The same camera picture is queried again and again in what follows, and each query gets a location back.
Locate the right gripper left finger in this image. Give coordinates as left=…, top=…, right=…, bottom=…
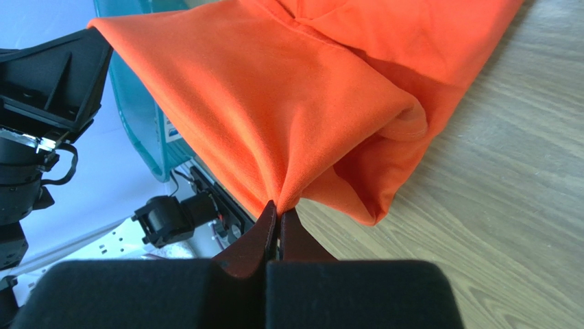
left=212, top=200, right=278, bottom=278

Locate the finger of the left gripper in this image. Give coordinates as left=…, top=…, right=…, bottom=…
left=1, top=28, right=112, bottom=143

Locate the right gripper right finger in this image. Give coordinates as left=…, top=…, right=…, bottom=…
left=280, top=208, right=337, bottom=262

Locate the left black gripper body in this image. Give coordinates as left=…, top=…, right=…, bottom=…
left=1, top=127, right=78, bottom=269

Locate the orange t-shirt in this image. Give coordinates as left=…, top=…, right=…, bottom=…
left=90, top=1, right=522, bottom=226

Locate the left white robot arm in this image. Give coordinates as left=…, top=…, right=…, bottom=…
left=1, top=29, right=252, bottom=325

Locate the clear blue plastic bin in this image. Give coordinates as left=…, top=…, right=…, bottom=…
left=94, top=0, right=195, bottom=182

